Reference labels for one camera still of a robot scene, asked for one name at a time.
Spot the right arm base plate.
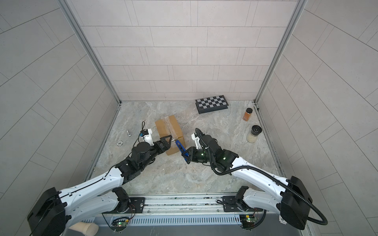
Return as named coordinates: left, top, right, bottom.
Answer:
left=216, top=196, right=264, bottom=213

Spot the black white chessboard box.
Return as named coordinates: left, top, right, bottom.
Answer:
left=195, top=95, right=229, bottom=114

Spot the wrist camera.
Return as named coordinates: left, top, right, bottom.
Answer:
left=140, top=129, right=154, bottom=146
left=191, top=133, right=202, bottom=149

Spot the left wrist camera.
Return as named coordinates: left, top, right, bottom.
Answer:
left=140, top=129, right=154, bottom=146

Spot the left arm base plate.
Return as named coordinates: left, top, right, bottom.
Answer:
left=104, top=197, right=146, bottom=214

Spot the blue utility knife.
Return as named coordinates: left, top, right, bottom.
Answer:
left=175, top=140, right=190, bottom=164

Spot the wooden handle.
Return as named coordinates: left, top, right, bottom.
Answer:
left=69, top=222, right=99, bottom=236

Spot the orange spice bottle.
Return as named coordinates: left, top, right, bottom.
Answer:
left=243, top=108, right=253, bottom=121

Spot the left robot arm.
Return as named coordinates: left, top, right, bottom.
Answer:
left=27, top=135, right=172, bottom=236

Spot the brown cardboard express box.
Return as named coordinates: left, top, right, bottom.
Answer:
left=155, top=115, right=186, bottom=155

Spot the right green circuit board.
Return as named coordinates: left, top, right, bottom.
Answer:
left=239, top=215, right=256, bottom=229

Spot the left green circuit board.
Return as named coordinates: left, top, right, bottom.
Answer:
left=112, top=217, right=130, bottom=228

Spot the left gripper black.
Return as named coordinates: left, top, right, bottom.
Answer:
left=138, top=136, right=173, bottom=171

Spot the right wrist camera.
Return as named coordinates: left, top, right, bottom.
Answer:
left=191, top=133, right=202, bottom=149

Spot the white spice jar black lid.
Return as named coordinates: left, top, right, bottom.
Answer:
left=246, top=125, right=262, bottom=143

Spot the aluminium mounting rail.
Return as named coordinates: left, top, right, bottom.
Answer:
left=58, top=193, right=305, bottom=217

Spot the black corrugated cable conduit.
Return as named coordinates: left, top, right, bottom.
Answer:
left=194, top=127, right=328, bottom=226

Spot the green circuit board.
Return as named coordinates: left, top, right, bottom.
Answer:
left=112, top=217, right=130, bottom=228
left=239, top=215, right=256, bottom=229

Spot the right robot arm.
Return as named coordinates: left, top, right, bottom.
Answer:
left=175, top=134, right=313, bottom=230

